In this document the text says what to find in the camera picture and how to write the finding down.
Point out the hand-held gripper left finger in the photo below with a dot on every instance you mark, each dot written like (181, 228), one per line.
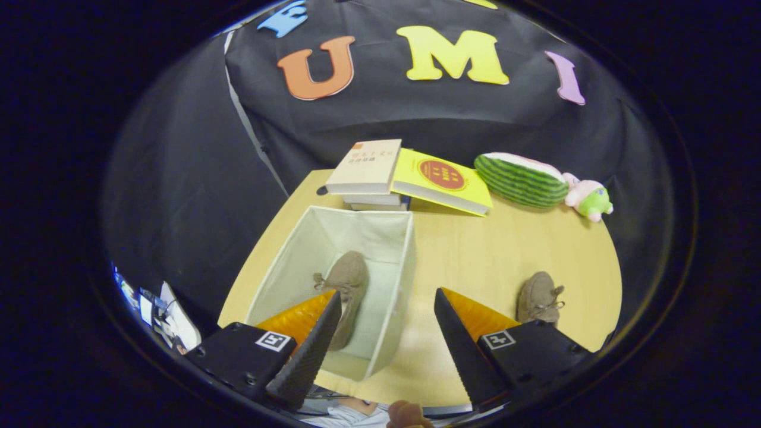
(306, 356)

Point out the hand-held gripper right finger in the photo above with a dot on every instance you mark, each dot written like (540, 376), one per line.
(467, 351)

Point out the brown suede shoe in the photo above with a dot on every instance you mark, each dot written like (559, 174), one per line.
(538, 297)
(348, 279)

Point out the white fabric storage box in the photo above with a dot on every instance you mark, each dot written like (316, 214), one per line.
(386, 238)

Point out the person's grey clothing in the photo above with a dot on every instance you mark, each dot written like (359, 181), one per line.
(345, 416)

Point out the white flat panel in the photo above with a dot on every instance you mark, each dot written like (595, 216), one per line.
(181, 321)

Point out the grey stacked book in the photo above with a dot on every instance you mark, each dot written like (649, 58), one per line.
(371, 199)
(380, 207)

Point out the yellow book with red circle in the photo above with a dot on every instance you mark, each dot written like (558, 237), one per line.
(443, 178)

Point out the watermelon slice plush toy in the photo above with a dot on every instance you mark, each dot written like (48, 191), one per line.
(520, 181)

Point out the pink and green plush toy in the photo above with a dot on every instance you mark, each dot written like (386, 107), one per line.
(588, 199)

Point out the beige cover book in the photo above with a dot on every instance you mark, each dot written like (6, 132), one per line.
(365, 166)

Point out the black backdrop cloth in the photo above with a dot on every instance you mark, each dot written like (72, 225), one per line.
(452, 119)

